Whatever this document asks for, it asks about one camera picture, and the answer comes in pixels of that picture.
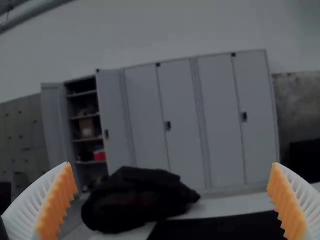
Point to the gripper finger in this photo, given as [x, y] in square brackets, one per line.
[295, 200]
[37, 205]

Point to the red box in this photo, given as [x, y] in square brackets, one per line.
[100, 155]

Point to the black mat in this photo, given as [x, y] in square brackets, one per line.
[212, 225]

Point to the cardboard box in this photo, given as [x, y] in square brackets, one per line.
[86, 127]

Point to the black jacket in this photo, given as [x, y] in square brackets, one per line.
[137, 197]

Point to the grey cupboard with open door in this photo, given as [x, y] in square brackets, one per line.
[112, 112]

